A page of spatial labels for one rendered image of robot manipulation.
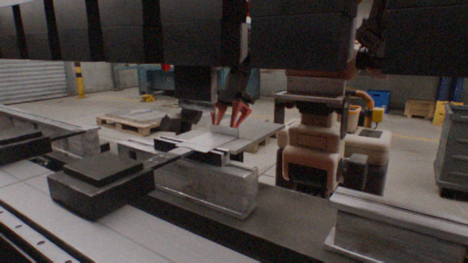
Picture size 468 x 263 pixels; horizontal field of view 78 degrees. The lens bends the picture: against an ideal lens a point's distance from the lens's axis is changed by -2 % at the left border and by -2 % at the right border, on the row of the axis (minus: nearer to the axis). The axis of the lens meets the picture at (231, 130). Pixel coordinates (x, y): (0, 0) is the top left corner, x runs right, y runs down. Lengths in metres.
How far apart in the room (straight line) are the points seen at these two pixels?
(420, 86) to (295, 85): 5.83
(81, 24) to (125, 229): 0.57
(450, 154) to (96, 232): 2.77
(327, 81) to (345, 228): 0.72
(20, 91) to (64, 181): 7.87
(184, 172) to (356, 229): 0.36
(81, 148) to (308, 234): 0.70
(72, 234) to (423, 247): 0.48
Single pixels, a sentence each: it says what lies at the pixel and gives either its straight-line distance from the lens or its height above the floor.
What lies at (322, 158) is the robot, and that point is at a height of 0.79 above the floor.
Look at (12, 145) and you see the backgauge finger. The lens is 0.73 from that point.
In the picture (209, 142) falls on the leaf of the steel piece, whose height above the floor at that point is 1.00.
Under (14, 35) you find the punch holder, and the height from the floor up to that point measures 1.25.
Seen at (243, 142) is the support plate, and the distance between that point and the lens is 0.67.
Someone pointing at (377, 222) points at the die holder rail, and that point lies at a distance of 0.52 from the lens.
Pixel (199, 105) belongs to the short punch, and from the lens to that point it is 0.63.
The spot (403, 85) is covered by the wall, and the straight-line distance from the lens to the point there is 6.93.
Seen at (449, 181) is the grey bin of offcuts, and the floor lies 0.16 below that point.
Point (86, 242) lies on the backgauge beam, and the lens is 0.41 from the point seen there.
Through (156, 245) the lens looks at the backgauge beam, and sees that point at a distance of 0.38.
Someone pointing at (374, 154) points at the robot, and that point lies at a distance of 1.47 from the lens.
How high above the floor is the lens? 1.21
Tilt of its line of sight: 16 degrees down
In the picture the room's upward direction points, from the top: straight up
